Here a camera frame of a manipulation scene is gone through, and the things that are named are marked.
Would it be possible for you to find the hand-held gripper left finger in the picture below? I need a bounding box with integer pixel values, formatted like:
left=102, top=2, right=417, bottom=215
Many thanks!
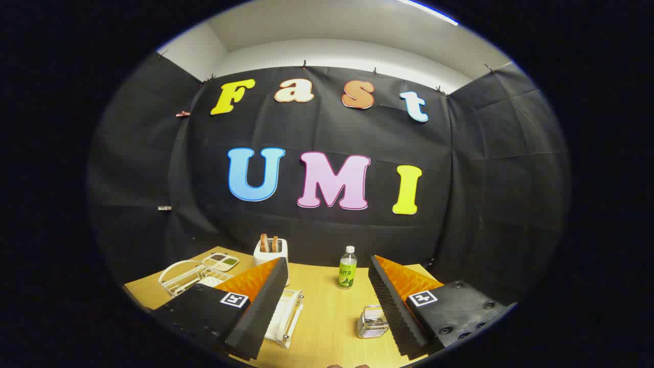
left=151, top=257, right=289, bottom=361

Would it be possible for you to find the green label drink bottle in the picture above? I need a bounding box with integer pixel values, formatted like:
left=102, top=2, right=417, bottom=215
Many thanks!
left=337, top=246, right=358, bottom=290

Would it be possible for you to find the white divided seasoning tray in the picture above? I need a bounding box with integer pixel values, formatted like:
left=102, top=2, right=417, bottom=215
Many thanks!
left=201, top=252, right=240, bottom=272

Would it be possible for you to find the white wire dish rack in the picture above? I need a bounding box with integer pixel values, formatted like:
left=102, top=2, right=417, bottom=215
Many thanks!
left=158, top=260, right=305, bottom=349

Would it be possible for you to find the silver wire basket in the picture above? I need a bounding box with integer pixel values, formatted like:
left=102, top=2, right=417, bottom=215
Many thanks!
left=357, top=305, right=390, bottom=339

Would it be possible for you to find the black backdrop cloth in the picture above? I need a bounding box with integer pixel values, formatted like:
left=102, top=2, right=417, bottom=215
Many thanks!
left=87, top=51, right=572, bottom=307

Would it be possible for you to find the white toaster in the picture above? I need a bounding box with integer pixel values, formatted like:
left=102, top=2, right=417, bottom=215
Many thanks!
left=253, top=238, right=290, bottom=287

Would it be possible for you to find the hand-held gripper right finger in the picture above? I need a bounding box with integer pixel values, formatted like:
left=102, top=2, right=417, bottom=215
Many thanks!
left=368, top=255, right=518, bottom=360

